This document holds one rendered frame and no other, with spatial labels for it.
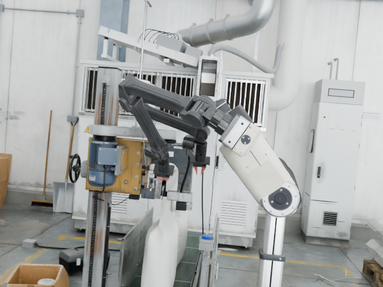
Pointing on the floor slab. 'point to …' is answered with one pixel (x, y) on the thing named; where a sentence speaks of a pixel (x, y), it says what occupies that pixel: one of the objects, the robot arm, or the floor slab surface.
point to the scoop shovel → (60, 197)
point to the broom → (44, 180)
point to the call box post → (203, 269)
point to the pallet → (369, 268)
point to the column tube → (111, 117)
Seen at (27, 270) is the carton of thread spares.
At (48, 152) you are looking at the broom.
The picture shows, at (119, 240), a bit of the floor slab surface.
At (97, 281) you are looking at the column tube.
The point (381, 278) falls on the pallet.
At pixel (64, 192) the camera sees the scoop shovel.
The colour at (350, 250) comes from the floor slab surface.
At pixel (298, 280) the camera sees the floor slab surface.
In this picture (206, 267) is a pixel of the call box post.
